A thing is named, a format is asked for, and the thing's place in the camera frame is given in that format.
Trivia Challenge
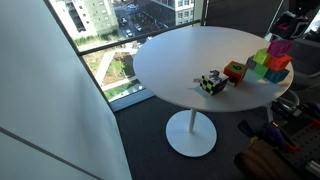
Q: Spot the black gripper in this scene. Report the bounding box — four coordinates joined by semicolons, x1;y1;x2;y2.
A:
287;0;320;17

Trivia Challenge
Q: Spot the pink block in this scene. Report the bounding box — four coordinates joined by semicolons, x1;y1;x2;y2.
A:
266;39;294;58

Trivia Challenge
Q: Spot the orange block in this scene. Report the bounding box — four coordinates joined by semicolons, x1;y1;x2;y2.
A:
265;54;293;72

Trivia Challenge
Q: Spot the yellow-green block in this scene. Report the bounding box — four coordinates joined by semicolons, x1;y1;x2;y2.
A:
253;47;271;66

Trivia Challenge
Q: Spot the blue block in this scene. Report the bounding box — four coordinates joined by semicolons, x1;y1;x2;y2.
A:
264;68;291;85

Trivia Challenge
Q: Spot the green block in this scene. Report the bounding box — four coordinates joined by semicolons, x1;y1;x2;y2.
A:
253;63;270;79

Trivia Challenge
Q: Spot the grey block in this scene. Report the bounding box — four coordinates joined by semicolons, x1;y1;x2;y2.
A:
245;55;258;72

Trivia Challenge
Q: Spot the orange plush cube number 6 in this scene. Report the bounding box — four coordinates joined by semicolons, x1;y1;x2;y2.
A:
223;60;249;88

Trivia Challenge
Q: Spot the black green checkered plush cube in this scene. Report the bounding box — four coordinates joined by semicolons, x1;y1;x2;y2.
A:
193;69;230;96

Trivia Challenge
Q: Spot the grey office chair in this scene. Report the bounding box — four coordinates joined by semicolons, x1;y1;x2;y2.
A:
264;31;320;92

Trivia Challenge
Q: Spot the red black clamp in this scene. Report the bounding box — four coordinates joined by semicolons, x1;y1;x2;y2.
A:
298;101;320;128

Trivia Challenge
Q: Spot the blue clamp with orange tips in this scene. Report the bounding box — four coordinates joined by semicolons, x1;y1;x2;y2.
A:
237;119;300;153

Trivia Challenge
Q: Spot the brown board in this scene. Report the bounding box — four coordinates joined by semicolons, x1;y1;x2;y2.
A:
233;139;301;180

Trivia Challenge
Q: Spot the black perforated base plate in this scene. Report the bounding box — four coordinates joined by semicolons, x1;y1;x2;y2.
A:
273;122;320;180

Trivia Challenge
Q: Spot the dark window frame bar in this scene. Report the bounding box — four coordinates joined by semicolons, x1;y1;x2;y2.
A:
43;0;209;113

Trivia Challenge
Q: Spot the white table pedestal base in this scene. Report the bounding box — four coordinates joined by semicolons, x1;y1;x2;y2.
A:
165;108;218;158

